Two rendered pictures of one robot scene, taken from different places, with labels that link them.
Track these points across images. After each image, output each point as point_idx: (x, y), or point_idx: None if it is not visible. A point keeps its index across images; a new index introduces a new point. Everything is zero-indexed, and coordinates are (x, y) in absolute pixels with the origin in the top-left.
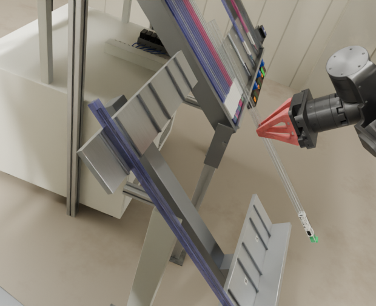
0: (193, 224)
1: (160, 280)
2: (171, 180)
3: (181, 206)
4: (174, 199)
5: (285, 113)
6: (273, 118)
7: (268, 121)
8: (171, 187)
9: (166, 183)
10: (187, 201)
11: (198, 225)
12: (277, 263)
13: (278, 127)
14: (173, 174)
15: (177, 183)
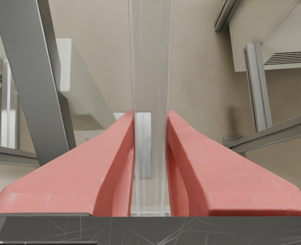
0: (30, 114)
1: (84, 130)
2: (21, 18)
3: (17, 72)
4: (7, 51)
5: (1, 196)
6: (108, 141)
7: (121, 130)
8: (13, 28)
9: (0, 11)
10: (44, 80)
11: (43, 124)
12: None
13: (176, 199)
14: (36, 13)
15: (40, 37)
